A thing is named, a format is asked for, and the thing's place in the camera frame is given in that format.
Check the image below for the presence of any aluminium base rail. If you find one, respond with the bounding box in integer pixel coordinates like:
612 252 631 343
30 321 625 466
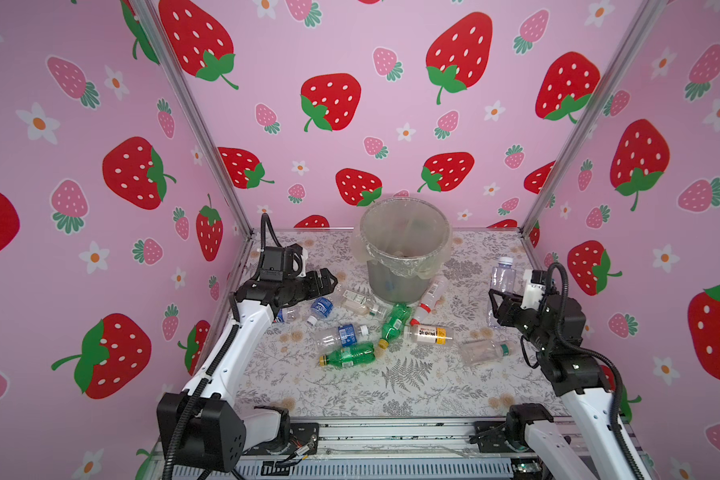
146 416 631 479

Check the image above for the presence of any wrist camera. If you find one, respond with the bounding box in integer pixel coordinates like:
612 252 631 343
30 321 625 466
255 244 307 282
521 269 555 310

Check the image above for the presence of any white bottle red cap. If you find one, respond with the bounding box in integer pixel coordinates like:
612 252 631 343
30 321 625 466
410 275 449 326

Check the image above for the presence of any green bottle yellow cap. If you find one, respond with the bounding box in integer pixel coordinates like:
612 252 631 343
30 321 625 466
319 342 376 369

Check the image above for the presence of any square clear bottle green cap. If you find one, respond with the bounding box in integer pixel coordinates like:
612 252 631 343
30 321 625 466
459 339 514 367

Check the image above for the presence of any Pepsi water bottle blue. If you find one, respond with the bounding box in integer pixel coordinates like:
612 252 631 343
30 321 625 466
274 307 301 324

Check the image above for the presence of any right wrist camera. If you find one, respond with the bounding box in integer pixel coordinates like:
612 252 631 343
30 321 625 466
521 269 555 310

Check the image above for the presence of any bottle yellow white label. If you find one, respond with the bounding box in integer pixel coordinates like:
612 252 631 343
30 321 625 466
406 324 453 345

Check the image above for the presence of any Pocari Sweat bottle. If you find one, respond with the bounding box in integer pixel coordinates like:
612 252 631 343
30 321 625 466
307 297 334 326

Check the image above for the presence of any clear bottle blue label centre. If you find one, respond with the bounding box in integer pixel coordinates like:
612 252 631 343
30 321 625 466
314 324 370 352

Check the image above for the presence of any clear bottle white green label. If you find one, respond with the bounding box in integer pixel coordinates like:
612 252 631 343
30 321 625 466
340 290 390 319

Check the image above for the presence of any grey mesh waste bin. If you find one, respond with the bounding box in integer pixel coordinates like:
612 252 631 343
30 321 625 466
351 197 452 304

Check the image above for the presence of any green bottle near bin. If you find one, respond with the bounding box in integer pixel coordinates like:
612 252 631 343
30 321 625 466
378 303 412 349

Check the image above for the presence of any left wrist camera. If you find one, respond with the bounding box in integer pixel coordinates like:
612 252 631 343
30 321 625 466
255 244 307 282

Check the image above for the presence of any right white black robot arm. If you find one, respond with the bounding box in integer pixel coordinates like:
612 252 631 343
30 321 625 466
489 289 651 479

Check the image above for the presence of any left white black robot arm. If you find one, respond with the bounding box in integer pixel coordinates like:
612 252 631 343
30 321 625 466
157 268 338 479

